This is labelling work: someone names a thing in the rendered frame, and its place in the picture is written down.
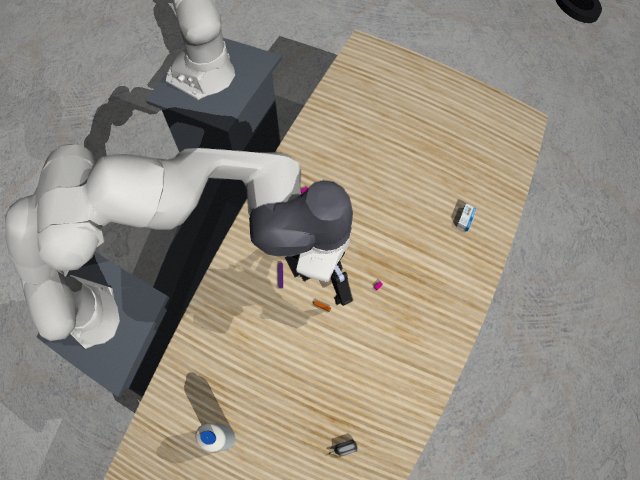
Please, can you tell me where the orange rod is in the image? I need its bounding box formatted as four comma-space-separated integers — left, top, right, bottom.
314, 301, 331, 312

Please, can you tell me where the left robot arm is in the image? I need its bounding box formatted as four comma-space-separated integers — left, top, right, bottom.
166, 0, 235, 100

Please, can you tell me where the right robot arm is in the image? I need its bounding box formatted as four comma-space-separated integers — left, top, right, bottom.
5, 144, 353, 349

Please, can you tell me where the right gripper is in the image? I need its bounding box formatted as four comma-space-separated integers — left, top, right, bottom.
331, 252, 353, 306

